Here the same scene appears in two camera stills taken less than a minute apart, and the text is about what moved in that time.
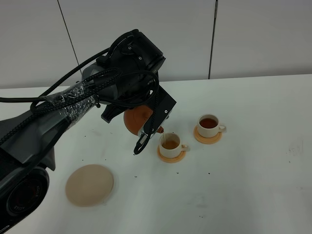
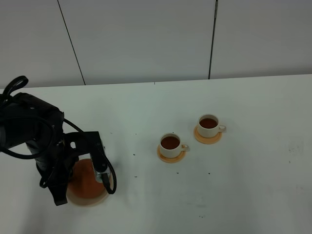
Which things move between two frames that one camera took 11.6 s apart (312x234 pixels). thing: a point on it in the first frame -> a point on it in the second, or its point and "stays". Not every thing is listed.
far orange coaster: [206, 140] stays
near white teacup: [170, 146] stays
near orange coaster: [171, 160] stays
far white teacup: [208, 126] stays
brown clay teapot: [136, 117] -> [83, 182]
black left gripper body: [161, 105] -> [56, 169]
